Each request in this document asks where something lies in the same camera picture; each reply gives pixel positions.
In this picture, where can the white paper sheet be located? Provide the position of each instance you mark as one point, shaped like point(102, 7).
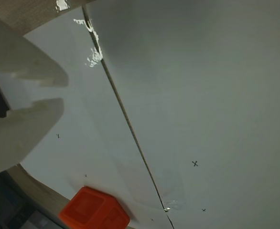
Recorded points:
point(202, 95)
point(82, 107)

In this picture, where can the orange square cube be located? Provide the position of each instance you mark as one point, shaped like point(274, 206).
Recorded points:
point(89, 210)

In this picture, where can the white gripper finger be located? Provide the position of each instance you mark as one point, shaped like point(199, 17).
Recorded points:
point(18, 136)
point(23, 55)

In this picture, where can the clear tape piece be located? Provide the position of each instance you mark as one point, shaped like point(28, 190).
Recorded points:
point(95, 56)
point(61, 4)
point(174, 204)

